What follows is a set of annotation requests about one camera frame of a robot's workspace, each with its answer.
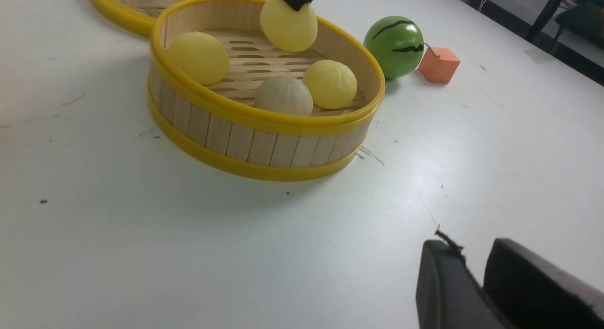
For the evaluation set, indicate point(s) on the yellow toy bun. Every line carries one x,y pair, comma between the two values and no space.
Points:
332,84
288,29
200,56

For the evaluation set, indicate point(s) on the green toy watermelon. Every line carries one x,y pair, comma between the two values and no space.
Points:
397,43

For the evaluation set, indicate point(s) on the dark furniture in background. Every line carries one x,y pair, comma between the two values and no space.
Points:
573,35

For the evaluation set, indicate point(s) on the bamboo steamer lid yellow rim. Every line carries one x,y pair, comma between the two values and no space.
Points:
136,16

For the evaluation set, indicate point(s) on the orange foam cube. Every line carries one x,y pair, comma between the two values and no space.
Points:
438,65

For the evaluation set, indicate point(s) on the bamboo steamer tray yellow rim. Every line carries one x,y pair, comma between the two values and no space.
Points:
218,123

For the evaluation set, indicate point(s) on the white toy bun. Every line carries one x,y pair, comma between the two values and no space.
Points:
284,94

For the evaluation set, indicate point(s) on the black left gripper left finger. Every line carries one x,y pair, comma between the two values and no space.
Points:
447,294

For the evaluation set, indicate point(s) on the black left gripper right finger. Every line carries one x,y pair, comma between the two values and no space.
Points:
533,293

